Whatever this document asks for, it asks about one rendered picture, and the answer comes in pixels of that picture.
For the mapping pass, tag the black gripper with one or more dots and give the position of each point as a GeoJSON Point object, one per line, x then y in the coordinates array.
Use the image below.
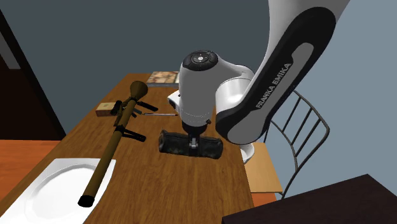
{"type": "Point", "coordinates": [193, 128]}

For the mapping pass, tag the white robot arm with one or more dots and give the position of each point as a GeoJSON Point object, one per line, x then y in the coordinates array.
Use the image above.
{"type": "Point", "coordinates": [198, 90]}

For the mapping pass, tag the dark cylindrical pouch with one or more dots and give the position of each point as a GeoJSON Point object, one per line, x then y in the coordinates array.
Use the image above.
{"type": "Point", "coordinates": [173, 144]}

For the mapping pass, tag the thin grey pen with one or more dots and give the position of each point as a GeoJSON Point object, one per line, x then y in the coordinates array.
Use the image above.
{"type": "Point", "coordinates": [159, 114]}

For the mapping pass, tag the book with brown cover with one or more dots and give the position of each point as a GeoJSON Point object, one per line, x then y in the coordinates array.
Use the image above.
{"type": "Point", "coordinates": [162, 78]}

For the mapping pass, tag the wooden table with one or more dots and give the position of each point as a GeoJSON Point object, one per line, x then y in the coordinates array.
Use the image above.
{"type": "Point", "coordinates": [170, 189]}

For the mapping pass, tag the olive toy rocket launcher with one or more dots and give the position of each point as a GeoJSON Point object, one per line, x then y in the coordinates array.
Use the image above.
{"type": "Point", "coordinates": [116, 138]}

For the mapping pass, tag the metal chair with wooden seat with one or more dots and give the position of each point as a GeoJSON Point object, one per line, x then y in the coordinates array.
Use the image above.
{"type": "Point", "coordinates": [263, 173]}

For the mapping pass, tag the small tan box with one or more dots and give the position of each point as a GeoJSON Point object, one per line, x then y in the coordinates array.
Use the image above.
{"type": "Point", "coordinates": [104, 109]}

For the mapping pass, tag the white square plate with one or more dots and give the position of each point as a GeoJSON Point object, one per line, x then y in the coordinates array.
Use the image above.
{"type": "Point", "coordinates": [55, 192]}

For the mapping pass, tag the dark wooden door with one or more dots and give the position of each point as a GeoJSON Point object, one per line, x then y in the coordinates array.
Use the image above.
{"type": "Point", "coordinates": [21, 105]}

